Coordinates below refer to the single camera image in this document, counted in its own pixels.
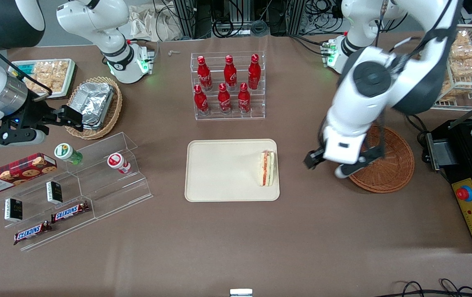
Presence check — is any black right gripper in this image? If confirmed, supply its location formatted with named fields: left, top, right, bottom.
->
left=12, top=99, right=84, bottom=132

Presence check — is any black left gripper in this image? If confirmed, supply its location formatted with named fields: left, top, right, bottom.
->
left=304, top=124, right=328, bottom=170

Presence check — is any triangular white bread sandwich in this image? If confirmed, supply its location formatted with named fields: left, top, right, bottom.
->
left=258, top=150, right=276, bottom=187

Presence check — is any white snack tray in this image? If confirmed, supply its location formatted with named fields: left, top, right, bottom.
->
left=8, top=59, right=78, bottom=100

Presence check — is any oval light wicker basket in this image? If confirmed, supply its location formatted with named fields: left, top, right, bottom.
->
left=65, top=76, right=123, bottom=140

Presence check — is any round brown wicker basket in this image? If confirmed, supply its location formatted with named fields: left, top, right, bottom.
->
left=348, top=124, right=415, bottom=193

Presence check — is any beige rectangular tray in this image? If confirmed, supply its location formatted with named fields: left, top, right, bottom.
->
left=184, top=139, right=281, bottom=203

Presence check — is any aluminium foil container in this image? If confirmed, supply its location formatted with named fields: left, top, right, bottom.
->
left=69, top=82, right=115, bottom=127

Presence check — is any green yogurt cup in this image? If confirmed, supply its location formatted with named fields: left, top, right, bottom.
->
left=54, top=143, right=83, bottom=165

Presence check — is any clear wrapped cracker pack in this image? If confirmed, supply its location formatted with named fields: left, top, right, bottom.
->
left=24, top=61, right=70, bottom=94

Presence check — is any red yogurt cup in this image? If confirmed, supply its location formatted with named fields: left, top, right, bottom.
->
left=107, top=153, right=131, bottom=174

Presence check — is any clear acrylic bottle rack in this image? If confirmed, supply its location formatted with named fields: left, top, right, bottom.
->
left=191, top=51, right=266, bottom=121

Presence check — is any small black white box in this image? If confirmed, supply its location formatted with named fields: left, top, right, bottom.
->
left=4, top=198, right=23, bottom=222
left=46, top=181, right=63, bottom=205

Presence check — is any red tartan cookie box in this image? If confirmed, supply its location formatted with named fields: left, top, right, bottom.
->
left=0, top=153, right=58, bottom=195

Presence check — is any clear acrylic stepped shelf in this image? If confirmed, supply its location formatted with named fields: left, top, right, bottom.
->
left=0, top=132, right=153, bottom=252

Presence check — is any red cola bottle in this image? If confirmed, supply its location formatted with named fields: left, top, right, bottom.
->
left=224, top=54, right=238, bottom=91
left=197, top=56, right=212, bottom=92
left=194, top=84, right=210, bottom=116
left=238, top=82, right=251, bottom=114
left=218, top=83, right=232, bottom=115
left=248, top=54, right=261, bottom=90

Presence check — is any brown snickers bar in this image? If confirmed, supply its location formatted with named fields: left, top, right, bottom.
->
left=13, top=221, right=53, bottom=245
left=51, top=201, right=90, bottom=223

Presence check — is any crumpled beige paper bag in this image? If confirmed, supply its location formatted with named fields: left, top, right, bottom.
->
left=129, top=4, right=183, bottom=42

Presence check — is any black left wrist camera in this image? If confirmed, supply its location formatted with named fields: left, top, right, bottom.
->
left=335, top=146, right=386, bottom=179

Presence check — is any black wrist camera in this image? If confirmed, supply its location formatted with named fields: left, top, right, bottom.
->
left=335, top=146, right=386, bottom=179
left=0, top=127, right=49, bottom=148

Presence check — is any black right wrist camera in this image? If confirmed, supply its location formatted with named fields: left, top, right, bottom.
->
left=0, top=127, right=49, bottom=148

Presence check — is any black metal bracket box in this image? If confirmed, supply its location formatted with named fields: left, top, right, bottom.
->
left=425, top=132, right=460, bottom=171

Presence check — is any aluminium profile frame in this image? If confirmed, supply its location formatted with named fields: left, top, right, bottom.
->
left=172, top=0, right=302, bottom=40

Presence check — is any black floor cable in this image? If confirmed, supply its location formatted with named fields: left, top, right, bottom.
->
left=385, top=278, right=472, bottom=297

